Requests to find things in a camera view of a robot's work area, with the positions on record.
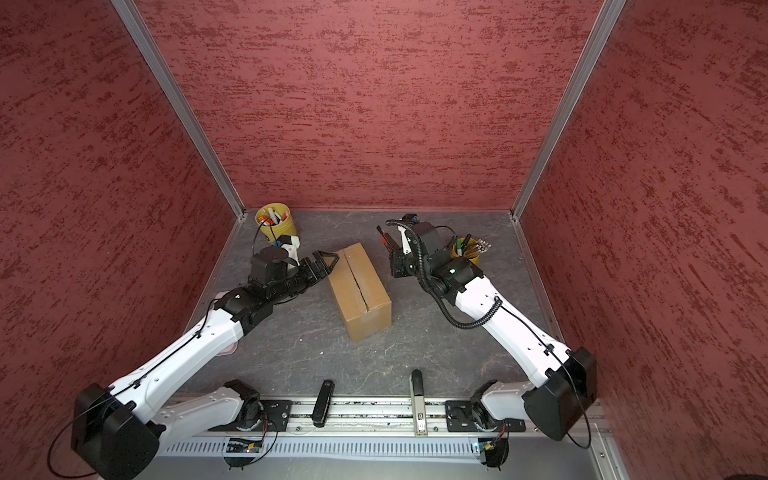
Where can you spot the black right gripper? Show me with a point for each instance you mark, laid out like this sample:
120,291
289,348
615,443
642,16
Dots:
398,258

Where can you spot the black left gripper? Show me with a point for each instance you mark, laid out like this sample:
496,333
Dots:
313,271

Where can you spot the brown cardboard express box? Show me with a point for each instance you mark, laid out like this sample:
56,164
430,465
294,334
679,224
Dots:
365,306

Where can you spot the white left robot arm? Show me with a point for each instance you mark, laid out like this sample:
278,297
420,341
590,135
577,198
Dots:
118,430

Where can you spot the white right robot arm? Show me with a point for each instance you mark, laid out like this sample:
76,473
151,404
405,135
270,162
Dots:
560,384

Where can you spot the yellow-green pen holder cup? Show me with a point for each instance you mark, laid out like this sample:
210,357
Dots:
275,220

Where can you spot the yellow pencil cup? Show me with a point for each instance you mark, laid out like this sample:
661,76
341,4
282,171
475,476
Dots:
461,249

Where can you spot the coloured pencils bundle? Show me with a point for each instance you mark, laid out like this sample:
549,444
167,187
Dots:
482,245

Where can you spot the pink flat case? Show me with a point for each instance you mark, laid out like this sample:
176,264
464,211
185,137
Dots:
233,347

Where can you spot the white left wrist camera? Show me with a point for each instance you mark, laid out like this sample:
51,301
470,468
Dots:
290,243

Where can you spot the black handle on rail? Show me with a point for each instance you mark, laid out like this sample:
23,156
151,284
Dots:
322,405

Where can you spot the silver latch with black handle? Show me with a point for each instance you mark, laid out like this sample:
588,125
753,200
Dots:
418,404

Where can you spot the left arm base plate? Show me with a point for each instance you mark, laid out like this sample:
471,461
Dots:
274,415

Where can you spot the aluminium front rail frame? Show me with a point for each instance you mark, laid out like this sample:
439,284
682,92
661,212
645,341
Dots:
357,428

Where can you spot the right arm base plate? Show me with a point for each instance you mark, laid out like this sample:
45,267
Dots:
465,416

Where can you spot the left circuit board with wires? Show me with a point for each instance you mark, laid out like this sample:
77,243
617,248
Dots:
240,452

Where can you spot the circuit board with wires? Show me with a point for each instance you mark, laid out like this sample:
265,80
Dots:
240,452
493,453

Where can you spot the right circuit board with wires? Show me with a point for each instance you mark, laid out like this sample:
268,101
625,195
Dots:
493,453

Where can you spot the aluminium corner post left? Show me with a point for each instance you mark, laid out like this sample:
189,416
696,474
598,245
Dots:
138,30

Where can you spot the aluminium corner post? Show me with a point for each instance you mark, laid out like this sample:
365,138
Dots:
603,26
138,30

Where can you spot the aluminium corner post right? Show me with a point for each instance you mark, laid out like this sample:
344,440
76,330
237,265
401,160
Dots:
603,26

